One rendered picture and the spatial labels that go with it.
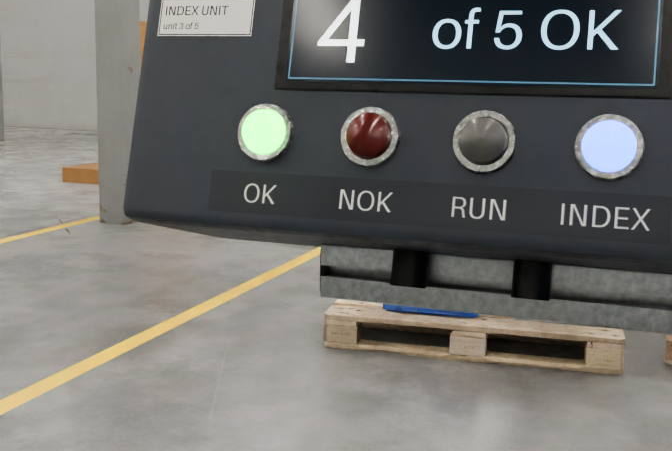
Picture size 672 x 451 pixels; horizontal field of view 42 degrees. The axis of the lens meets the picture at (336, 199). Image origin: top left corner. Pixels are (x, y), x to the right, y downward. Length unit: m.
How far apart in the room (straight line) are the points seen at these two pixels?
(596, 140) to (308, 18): 0.14
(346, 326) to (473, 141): 3.27
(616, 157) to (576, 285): 0.10
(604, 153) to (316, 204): 0.12
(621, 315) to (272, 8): 0.22
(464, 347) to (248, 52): 3.19
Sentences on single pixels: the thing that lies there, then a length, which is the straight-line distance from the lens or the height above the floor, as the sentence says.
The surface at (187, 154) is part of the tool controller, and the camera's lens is 0.41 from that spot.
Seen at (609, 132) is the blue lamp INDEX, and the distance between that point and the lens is 0.36.
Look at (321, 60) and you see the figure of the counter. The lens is 0.40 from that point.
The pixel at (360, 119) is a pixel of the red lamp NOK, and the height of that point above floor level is 1.12.
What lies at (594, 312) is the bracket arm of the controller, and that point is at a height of 1.03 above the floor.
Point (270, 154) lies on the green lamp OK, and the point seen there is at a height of 1.11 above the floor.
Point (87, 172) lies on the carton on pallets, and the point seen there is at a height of 0.11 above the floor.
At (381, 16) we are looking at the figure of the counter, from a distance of 0.39.
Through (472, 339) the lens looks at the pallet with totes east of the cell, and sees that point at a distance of 3.55.
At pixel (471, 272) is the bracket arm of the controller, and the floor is 1.05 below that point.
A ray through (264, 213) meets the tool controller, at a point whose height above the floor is 1.08.
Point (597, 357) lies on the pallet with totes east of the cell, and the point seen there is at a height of 0.06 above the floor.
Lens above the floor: 1.14
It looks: 8 degrees down
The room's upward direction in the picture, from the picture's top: 1 degrees clockwise
